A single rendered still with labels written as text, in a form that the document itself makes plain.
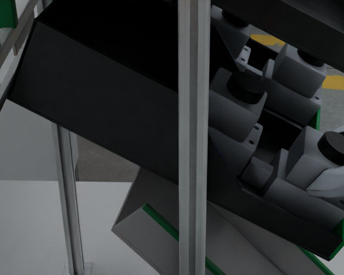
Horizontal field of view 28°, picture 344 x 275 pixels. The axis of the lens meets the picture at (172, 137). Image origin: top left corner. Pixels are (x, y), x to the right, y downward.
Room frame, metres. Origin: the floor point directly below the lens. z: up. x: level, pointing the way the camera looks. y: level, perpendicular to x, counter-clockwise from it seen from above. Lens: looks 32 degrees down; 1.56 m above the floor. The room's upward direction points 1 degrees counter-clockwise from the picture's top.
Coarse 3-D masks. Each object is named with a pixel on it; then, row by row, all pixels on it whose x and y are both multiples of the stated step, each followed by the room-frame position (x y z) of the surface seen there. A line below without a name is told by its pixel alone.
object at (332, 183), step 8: (336, 168) 0.42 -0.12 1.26; (320, 176) 0.42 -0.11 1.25; (328, 176) 0.41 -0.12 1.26; (336, 176) 0.41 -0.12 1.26; (312, 184) 0.42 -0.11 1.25; (320, 184) 0.41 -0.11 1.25; (328, 184) 0.41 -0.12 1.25; (336, 184) 0.41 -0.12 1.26; (312, 192) 0.42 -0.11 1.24; (320, 192) 0.41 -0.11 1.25; (328, 192) 0.41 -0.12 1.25; (336, 192) 0.40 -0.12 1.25
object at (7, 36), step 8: (24, 0) 0.64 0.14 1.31; (32, 0) 0.65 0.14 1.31; (16, 8) 0.62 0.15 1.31; (24, 8) 0.62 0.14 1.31; (32, 8) 0.65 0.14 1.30; (24, 16) 0.61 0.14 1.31; (24, 24) 0.61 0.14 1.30; (0, 32) 0.56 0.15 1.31; (8, 32) 0.56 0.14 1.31; (16, 32) 0.58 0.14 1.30; (0, 40) 0.55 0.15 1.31; (8, 40) 0.55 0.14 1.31; (0, 48) 0.53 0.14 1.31; (8, 48) 0.55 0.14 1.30; (0, 56) 0.52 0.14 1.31; (0, 64) 0.52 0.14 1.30
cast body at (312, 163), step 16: (304, 128) 0.47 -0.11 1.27; (304, 144) 0.44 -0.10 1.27; (320, 144) 0.44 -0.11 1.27; (336, 144) 0.44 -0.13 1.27; (256, 160) 0.46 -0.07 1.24; (272, 160) 0.47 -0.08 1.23; (288, 160) 0.45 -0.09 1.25; (304, 160) 0.43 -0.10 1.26; (320, 160) 0.43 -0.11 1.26; (336, 160) 0.43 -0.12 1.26; (240, 176) 0.46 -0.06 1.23; (256, 176) 0.45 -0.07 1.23; (272, 176) 0.44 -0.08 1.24; (288, 176) 0.43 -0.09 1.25; (304, 176) 0.43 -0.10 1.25; (272, 192) 0.43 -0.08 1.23; (288, 192) 0.43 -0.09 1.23; (304, 192) 0.43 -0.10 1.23; (288, 208) 0.43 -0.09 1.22; (304, 208) 0.43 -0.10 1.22; (320, 208) 0.42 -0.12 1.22; (336, 208) 0.42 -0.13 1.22; (320, 224) 0.42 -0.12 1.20; (336, 224) 0.42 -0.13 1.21
